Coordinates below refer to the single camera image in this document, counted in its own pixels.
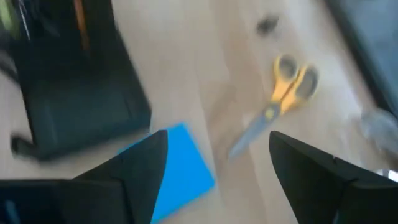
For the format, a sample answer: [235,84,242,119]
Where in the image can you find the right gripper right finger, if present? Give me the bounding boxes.
[269,130,398,224]

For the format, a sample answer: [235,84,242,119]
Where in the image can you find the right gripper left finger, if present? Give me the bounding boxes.
[0,129,169,224]

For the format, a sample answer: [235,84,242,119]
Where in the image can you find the blue sticky note pad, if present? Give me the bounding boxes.
[116,121,217,224]

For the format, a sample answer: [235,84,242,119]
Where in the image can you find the black mesh desk organizer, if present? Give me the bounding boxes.
[0,0,152,162]

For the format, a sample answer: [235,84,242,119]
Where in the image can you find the yellow handled scissors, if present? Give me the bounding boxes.
[228,54,320,159]

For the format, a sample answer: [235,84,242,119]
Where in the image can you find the yellow pencil pink eraser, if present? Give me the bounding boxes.
[73,0,91,52]

